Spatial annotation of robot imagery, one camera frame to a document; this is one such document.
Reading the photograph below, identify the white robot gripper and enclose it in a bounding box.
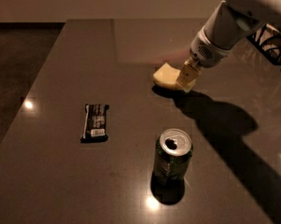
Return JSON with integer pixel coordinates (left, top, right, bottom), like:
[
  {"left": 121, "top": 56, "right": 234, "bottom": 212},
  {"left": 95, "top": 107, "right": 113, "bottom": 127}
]
[{"left": 176, "top": 26, "right": 232, "bottom": 92}]

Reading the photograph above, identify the yellow wavy sponge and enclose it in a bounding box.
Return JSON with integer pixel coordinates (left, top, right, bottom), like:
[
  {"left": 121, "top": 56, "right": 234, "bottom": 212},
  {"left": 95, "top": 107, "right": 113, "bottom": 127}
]
[{"left": 153, "top": 63, "right": 182, "bottom": 91}]

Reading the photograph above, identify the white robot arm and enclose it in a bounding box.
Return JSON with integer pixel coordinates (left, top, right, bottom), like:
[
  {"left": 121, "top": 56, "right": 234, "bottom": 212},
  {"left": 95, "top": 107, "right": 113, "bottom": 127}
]
[{"left": 176, "top": 0, "right": 281, "bottom": 92}]

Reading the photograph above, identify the green soda can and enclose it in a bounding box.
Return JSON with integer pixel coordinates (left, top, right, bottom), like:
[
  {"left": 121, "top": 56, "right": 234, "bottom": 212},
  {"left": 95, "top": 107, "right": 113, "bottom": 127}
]
[{"left": 153, "top": 129, "right": 193, "bottom": 186}]

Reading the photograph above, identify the black snack bar wrapper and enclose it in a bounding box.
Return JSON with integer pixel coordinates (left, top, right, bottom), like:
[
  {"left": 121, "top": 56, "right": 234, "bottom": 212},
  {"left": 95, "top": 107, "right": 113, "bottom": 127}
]
[{"left": 80, "top": 105, "right": 109, "bottom": 143}]

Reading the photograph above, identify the black wire basket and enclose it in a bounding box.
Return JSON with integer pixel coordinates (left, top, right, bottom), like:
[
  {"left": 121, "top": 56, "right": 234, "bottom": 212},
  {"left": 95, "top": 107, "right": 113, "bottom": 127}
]
[{"left": 247, "top": 24, "right": 281, "bottom": 66}]

